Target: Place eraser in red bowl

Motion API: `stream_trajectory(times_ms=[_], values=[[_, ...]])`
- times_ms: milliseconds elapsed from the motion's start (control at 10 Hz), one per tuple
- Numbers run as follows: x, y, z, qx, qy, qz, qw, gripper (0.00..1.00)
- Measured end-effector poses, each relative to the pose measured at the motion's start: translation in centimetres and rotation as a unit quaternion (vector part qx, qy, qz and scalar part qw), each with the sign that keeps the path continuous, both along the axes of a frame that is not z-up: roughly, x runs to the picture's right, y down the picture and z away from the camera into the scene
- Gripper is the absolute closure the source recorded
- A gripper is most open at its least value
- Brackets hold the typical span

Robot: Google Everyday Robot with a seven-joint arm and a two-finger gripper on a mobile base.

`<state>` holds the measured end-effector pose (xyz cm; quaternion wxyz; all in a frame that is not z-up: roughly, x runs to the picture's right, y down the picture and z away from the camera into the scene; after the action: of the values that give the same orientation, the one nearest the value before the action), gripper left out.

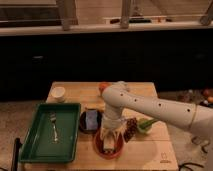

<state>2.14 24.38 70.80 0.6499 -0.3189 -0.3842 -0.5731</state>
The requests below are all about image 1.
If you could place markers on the green plastic tray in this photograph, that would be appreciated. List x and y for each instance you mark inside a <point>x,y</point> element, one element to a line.
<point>39,145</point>

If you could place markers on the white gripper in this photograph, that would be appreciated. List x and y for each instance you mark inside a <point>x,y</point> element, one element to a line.
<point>114,125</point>

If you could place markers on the green cup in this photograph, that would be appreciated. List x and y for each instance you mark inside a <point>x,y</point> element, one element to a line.
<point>144,125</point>

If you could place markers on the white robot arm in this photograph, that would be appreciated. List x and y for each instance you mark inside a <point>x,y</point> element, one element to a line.
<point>193,118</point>

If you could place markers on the small white cup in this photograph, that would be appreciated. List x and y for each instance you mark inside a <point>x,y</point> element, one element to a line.
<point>58,93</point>

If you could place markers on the silver fork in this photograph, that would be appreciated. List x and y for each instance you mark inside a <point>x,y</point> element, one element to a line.
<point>53,121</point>

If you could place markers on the wooden table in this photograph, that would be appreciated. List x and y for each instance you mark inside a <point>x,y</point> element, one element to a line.
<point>152,152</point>

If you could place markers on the dark plate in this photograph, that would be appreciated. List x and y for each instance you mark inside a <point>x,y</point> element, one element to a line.
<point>82,122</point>

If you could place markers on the orange fruit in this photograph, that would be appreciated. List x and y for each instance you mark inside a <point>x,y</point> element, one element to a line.
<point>103,86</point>

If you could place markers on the white eraser block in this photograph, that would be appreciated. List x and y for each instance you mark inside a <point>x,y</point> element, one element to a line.
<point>108,145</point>

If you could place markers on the red bowl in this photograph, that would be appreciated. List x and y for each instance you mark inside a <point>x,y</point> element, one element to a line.
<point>98,147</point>

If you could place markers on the blue sponge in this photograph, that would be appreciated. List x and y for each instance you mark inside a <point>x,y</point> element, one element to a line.
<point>91,120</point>

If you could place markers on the dark grape bunch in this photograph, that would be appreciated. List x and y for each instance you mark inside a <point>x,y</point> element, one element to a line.
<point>131,128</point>

